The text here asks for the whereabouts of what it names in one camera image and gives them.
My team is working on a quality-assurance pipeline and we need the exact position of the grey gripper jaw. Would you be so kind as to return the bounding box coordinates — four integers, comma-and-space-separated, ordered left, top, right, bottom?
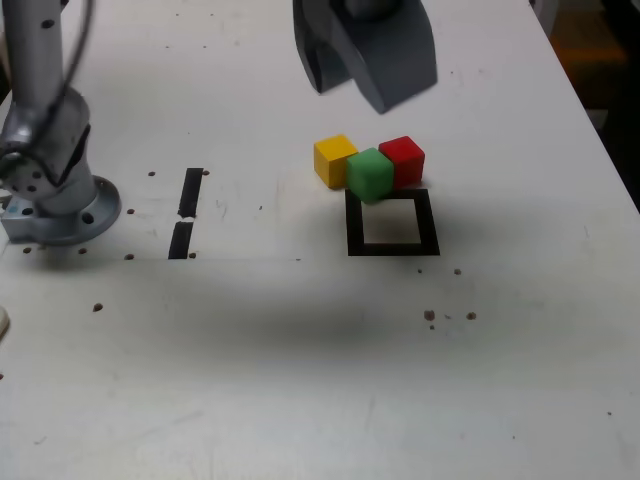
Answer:
330, 0, 439, 116
292, 0, 352, 96

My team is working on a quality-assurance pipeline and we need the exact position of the red cube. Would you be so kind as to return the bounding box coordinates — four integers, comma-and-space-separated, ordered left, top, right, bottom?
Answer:
378, 135, 426, 191

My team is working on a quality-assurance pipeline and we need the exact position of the yellow cube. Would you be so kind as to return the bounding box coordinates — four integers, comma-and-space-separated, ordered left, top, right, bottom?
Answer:
313, 133, 360, 190

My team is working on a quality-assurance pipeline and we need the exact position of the green cube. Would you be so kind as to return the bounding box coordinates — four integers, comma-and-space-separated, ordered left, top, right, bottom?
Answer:
345, 147, 395, 205

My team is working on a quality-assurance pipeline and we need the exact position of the black tape square outline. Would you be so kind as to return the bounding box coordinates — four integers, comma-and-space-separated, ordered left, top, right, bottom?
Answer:
344, 188, 441, 258

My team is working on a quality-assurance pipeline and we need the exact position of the black tape strip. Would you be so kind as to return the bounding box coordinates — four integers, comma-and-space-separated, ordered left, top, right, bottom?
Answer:
167, 167, 205, 260

